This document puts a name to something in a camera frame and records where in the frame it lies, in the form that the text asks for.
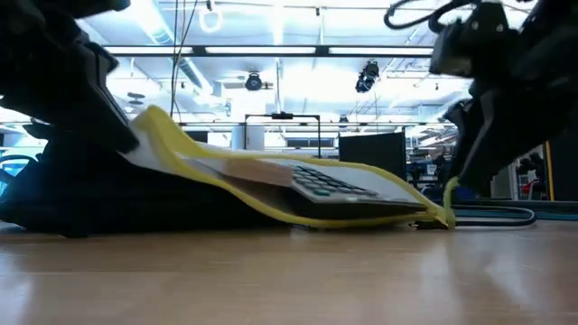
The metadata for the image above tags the black metal table frame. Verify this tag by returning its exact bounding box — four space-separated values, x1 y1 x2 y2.
453 198 578 222

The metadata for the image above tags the black hanging spotlight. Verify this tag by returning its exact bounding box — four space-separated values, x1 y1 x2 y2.
355 60 381 95

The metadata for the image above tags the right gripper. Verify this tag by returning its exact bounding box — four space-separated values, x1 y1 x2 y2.
444 49 578 198

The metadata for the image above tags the distant robot workstation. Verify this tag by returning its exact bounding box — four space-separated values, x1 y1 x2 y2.
407 153 455 200

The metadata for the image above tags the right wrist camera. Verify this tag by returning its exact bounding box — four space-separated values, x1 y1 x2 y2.
428 2 519 79

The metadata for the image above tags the black curtain partition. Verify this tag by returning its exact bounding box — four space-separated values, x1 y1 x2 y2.
548 139 578 202

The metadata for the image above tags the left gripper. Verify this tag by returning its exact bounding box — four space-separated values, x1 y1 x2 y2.
0 8 140 153

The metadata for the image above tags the black partition panel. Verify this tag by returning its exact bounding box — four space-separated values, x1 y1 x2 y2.
338 132 407 181

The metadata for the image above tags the black overhead camera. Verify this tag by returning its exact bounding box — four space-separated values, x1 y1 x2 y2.
245 71 264 92

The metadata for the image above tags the yellow-edged mesh pouch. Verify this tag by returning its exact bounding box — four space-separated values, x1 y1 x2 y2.
121 105 460 230

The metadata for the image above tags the black rectangular stand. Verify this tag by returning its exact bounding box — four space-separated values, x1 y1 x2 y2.
243 112 322 159

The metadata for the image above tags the grey calculator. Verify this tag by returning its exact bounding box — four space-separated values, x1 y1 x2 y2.
270 162 428 222

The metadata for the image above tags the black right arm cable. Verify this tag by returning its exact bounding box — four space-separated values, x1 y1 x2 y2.
383 0 482 33

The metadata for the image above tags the white round pillar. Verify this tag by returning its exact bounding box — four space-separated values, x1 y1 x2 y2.
230 125 266 151

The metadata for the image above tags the distant robot with red part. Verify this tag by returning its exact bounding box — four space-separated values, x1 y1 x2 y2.
517 152 546 200

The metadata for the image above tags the long yellow cable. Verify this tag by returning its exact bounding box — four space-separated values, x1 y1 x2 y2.
545 140 555 202

